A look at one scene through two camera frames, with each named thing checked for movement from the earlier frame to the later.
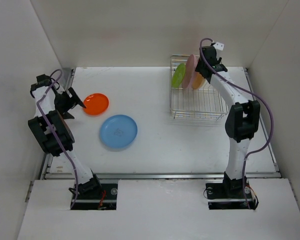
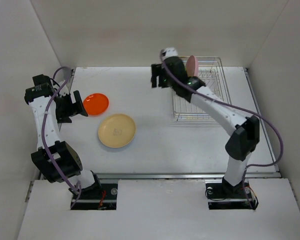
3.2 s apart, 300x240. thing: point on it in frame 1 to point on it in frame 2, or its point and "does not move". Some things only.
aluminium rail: (155, 176) does not move
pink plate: (190, 67) does not move
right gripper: (199, 65) to (158, 70)
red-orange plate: (96, 104) does not move
